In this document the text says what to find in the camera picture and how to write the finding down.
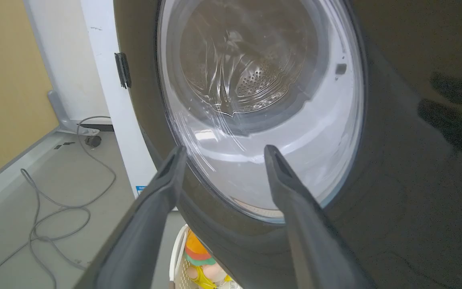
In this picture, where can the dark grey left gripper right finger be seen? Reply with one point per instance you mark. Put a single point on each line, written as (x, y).
(311, 233)

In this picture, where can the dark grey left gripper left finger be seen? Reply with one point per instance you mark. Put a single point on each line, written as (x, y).
(134, 237)

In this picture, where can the round washing machine door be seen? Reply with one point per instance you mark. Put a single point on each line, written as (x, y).
(395, 180)

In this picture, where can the white washing machine body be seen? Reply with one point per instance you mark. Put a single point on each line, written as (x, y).
(114, 104)

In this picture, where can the black door hinge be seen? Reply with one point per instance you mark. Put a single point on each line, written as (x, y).
(122, 70)

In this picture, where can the white laundry basket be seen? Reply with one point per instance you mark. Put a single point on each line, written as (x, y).
(178, 261)

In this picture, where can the colourful clothes in basket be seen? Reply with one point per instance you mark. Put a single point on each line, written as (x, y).
(201, 261)

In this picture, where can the black wall plug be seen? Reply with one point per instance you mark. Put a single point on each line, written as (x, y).
(93, 141)

